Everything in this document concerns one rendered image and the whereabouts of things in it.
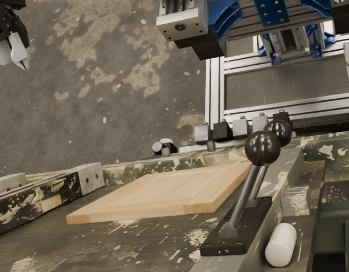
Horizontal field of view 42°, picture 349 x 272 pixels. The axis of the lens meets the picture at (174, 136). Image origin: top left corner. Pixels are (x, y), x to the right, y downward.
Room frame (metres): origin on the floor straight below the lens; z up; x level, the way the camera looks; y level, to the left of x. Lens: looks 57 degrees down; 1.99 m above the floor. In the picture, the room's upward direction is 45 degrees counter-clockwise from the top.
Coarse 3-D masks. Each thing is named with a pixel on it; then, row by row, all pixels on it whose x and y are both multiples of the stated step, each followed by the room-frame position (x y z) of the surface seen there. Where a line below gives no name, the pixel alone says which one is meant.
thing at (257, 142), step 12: (264, 132) 0.20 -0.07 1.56; (252, 144) 0.20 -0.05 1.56; (264, 144) 0.19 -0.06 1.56; (276, 144) 0.19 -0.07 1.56; (252, 156) 0.20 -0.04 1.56; (264, 156) 0.19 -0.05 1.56; (276, 156) 0.18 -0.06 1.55; (252, 168) 0.19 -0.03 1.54; (252, 180) 0.19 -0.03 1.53; (240, 192) 0.19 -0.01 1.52; (240, 204) 0.18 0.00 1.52; (240, 216) 0.17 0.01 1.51; (228, 228) 0.17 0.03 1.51; (240, 228) 0.17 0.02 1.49
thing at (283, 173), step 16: (288, 160) 0.35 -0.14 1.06; (272, 176) 0.30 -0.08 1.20; (288, 176) 0.29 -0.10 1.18; (272, 192) 0.24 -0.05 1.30; (272, 208) 0.20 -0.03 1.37; (272, 224) 0.19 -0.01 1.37; (256, 240) 0.15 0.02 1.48; (208, 256) 0.16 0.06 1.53; (224, 256) 0.15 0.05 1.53; (240, 256) 0.14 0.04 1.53; (256, 256) 0.14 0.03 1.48
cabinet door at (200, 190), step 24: (216, 168) 0.53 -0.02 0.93; (240, 168) 0.46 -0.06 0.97; (120, 192) 0.58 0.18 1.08; (144, 192) 0.53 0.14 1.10; (168, 192) 0.47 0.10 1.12; (192, 192) 0.42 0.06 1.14; (216, 192) 0.37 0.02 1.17; (72, 216) 0.52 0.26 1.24; (96, 216) 0.48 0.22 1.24; (120, 216) 0.44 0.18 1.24; (144, 216) 0.41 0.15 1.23
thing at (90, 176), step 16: (64, 176) 0.74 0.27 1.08; (80, 176) 0.75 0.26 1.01; (96, 176) 0.77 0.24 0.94; (16, 192) 0.68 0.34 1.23; (32, 192) 0.68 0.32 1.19; (48, 192) 0.69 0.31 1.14; (64, 192) 0.71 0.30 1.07; (80, 192) 0.72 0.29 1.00; (0, 208) 0.63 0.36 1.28; (16, 208) 0.64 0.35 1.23; (32, 208) 0.65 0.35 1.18; (0, 224) 0.61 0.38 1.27; (16, 224) 0.62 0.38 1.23
